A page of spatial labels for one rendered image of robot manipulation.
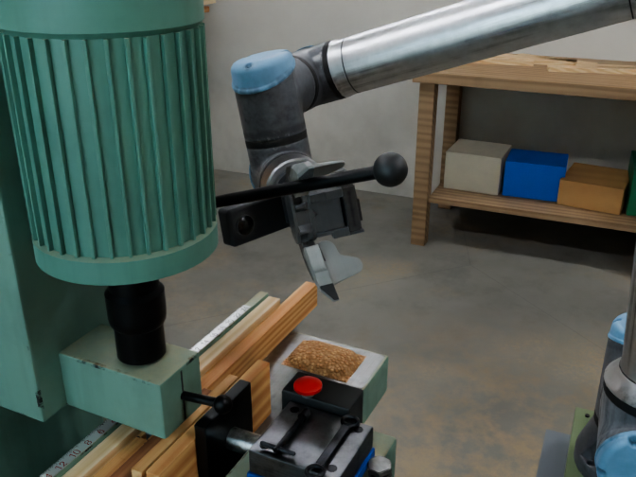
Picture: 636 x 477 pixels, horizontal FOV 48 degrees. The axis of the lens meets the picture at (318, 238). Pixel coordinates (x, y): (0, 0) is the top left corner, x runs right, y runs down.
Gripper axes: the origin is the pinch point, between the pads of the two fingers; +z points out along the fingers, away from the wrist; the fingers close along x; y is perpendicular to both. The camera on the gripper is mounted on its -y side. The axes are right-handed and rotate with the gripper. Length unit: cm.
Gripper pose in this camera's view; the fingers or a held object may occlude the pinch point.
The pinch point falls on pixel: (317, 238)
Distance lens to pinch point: 75.8
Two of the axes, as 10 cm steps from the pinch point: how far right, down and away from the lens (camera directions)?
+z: 2.2, 2.7, -9.4
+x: 1.8, 9.3, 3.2
